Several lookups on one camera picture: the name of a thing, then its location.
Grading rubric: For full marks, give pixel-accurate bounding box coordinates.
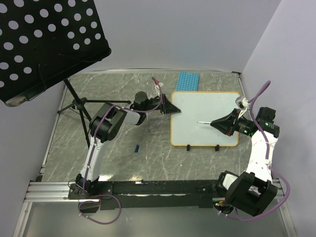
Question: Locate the white blue whiteboard marker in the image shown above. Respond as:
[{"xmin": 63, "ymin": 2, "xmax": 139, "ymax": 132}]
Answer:
[{"xmin": 197, "ymin": 121, "xmax": 211, "ymax": 124}]

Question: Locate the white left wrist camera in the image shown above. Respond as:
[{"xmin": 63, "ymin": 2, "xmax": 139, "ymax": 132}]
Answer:
[{"xmin": 152, "ymin": 77, "xmax": 164, "ymax": 96}]

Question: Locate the blue marker cap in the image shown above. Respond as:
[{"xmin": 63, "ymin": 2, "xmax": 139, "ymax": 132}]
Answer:
[{"xmin": 134, "ymin": 145, "xmax": 140, "ymax": 153}]

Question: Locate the black perforated music stand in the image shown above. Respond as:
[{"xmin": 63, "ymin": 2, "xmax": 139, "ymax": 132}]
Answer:
[{"xmin": 0, "ymin": 0, "xmax": 132, "ymax": 149}]

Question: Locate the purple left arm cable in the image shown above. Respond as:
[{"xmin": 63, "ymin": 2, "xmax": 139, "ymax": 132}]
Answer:
[{"xmin": 74, "ymin": 77, "xmax": 168, "ymax": 225}]

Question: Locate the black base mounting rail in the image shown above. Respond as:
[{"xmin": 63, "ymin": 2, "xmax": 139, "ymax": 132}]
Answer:
[{"xmin": 68, "ymin": 177, "xmax": 225, "ymax": 210}]

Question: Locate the yellow framed whiteboard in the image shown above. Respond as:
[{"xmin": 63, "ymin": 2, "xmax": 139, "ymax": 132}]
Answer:
[{"xmin": 170, "ymin": 91, "xmax": 240, "ymax": 147}]

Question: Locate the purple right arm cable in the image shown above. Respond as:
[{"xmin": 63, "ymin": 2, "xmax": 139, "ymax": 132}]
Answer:
[{"xmin": 217, "ymin": 80, "xmax": 291, "ymax": 220}]

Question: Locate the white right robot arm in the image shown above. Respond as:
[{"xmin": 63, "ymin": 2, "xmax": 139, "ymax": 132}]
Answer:
[{"xmin": 210, "ymin": 107, "xmax": 279, "ymax": 217}]

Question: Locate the wire whiteboard easel stand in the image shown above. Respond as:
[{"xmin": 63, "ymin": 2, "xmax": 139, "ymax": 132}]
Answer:
[{"xmin": 185, "ymin": 144, "xmax": 220, "ymax": 152}]

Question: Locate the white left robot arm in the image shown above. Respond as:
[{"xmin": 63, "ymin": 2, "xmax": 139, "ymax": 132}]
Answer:
[{"xmin": 76, "ymin": 91, "xmax": 181, "ymax": 198}]

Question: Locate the blue studded baseplate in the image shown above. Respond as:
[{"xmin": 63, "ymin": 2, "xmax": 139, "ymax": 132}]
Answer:
[{"xmin": 176, "ymin": 71, "xmax": 199, "ymax": 91}]

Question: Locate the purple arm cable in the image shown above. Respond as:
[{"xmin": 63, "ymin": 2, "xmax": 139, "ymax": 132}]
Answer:
[
  {"xmin": 217, "ymin": 80, "xmax": 291, "ymax": 220},
  {"xmin": 74, "ymin": 77, "xmax": 168, "ymax": 225}
]

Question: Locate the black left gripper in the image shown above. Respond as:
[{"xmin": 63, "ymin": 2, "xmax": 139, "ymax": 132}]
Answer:
[{"xmin": 143, "ymin": 94, "xmax": 181, "ymax": 115}]

